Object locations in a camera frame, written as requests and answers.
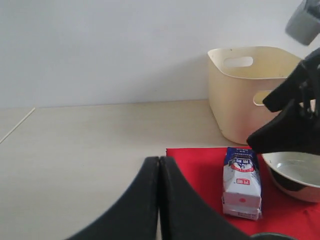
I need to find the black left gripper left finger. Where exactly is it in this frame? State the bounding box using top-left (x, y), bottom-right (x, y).
top-left (68, 156), bottom-right (160, 240)

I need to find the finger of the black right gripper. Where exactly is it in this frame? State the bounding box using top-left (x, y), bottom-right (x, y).
top-left (247, 99), bottom-right (320, 155)
top-left (262, 60), bottom-right (307, 113)

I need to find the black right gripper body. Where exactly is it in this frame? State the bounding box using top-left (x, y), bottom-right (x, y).
top-left (298, 48), bottom-right (320, 120)

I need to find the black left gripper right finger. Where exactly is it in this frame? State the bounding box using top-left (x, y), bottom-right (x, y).
top-left (159, 156), bottom-right (250, 240)

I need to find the blue white milk carton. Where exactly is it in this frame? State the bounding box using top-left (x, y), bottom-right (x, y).
top-left (221, 147), bottom-right (262, 221)

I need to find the white ceramic bowl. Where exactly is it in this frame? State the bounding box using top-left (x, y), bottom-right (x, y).
top-left (261, 152), bottom-right (320, 203)

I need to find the red tablecloth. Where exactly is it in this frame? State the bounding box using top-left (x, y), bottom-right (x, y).
top-left (166, 147), bottom-right (320, 240)

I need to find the cream plastic tub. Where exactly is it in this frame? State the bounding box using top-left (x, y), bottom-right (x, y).
top-left (207, 46), bottom-right (301, 145)

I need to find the stainless steel cup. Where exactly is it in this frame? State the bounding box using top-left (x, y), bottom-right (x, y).
top-left (250, 232), bottom-right (297, 240)

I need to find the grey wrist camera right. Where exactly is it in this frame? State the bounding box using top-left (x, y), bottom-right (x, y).
top-left (285, 0), bottom-right (320, 46)

